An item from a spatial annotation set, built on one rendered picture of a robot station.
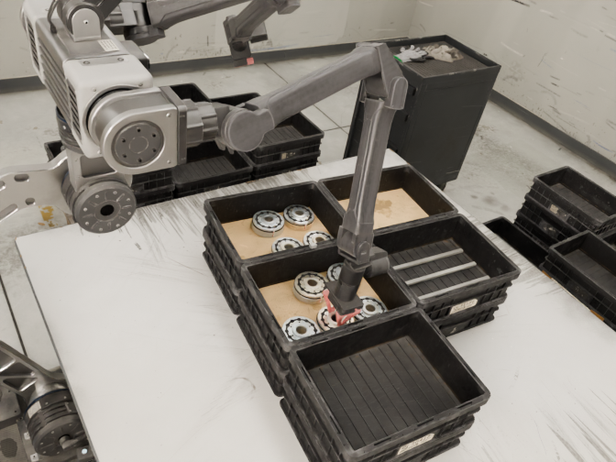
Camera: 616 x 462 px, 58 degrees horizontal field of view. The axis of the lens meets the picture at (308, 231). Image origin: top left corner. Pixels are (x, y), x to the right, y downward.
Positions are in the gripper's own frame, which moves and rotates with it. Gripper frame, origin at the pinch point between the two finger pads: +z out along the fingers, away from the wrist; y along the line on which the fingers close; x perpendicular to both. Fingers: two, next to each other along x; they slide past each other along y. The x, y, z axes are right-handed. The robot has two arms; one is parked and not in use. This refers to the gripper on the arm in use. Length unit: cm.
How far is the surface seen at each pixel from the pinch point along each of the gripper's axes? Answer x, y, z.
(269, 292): 10.7, 17.6, 5.1
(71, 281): 58, 52, 21
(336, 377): 6.6, -14.2, 5.0
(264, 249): 4.7, 34.8, 4.7
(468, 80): -155, 123, -7
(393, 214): -46, 37, 1
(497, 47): -315, 247, 24
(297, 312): 6.4, 8.5, 4.8
